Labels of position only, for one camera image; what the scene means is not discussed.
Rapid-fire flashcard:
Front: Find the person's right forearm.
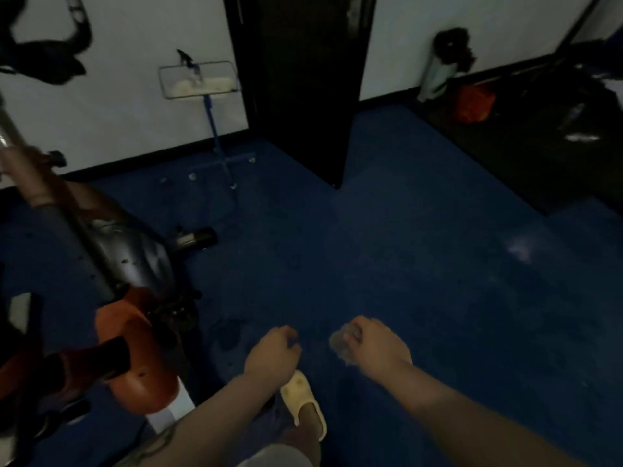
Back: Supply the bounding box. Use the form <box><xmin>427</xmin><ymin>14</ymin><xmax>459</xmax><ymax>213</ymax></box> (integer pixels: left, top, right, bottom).
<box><xmin>372</xmin><ymin>361</ymin><xmax>592</xmax><ymax>467</ymax></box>

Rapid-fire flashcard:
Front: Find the person's leg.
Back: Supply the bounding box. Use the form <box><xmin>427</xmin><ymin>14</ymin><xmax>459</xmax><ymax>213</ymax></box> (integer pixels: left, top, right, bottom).
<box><xmin>236</xmin><ymin>394</ymin><xmax>322</xmax><ymax>467</ymax></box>

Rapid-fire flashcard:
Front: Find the person's left hand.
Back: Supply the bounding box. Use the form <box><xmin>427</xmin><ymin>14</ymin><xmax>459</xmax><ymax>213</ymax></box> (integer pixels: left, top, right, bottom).
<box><xmin>243</xmin><ymin>326</ymin><xmax>303</xmax><ymax>381</ymax></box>

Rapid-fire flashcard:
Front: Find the blue stand with clear tray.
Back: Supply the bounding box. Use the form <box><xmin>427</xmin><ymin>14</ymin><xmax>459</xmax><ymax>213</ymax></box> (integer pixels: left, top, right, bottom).
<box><xmin>158</xmin><ymin>49</ymin><xmax>257</xmax><ymax>191</ymax></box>

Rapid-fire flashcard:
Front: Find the orange and grey exercise bike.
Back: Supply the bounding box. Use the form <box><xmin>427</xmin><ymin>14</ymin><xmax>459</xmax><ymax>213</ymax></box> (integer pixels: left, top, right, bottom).
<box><xmin>0</xmin><ymin>94</ymin><xmax>219</xmax><ymax>467</ymax></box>

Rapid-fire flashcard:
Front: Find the dark door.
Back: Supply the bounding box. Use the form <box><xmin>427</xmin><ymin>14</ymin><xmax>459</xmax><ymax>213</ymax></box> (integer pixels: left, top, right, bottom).
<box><xmin>222</xmin><ymin>0</ymin><xmax>378</xmax><ymax>190</ymax></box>

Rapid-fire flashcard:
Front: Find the person's left forearm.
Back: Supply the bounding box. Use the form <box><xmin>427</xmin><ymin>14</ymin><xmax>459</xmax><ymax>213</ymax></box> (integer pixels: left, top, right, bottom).
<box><xmin>128</xmin><ymin>372</ymin><xmax>280</xmax><ymax>467</ymax></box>

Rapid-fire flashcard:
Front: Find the white cylinder with black top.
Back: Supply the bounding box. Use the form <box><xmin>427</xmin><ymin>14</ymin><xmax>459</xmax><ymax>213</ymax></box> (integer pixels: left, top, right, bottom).
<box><xmin>418</xmin><ymin>27</ymin><xmax>477</xmax><ymax>103</ymax></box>

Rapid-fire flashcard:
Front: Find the black garbage bag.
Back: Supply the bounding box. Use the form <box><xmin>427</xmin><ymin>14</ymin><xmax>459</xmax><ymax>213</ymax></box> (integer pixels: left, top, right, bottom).
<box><xmin>535</xmin><ymin>41</ymin><xmax>623</xmax><ymax>151</ymax></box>

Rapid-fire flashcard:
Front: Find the orange bucket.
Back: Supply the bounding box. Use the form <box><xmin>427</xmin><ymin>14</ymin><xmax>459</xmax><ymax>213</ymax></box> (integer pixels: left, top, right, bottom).
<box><xmin>455</xmin><ymin>84</ymin><xmax>497</xmax><ymax>123</ymax></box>

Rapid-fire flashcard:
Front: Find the cream slipper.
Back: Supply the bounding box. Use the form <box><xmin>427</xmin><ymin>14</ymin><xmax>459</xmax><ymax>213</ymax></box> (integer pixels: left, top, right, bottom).
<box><xmin>280</xmin><ymin>370</ymin><xmax>327</xmax><ymax>441</ymax></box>

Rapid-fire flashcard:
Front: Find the clear plastic piece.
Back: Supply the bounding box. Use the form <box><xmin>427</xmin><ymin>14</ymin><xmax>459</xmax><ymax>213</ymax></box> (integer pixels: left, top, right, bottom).
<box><xmin>329</xmin><ymin>323</ymin><xmax>362</xmax><ymax>365</ymax></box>

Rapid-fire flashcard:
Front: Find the person's right hand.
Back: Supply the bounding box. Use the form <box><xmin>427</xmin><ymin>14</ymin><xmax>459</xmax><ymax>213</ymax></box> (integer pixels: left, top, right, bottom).
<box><xmin>344</xmin><ymin>316</ymin><xmax>413</xmax><ymax>381</ymax></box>

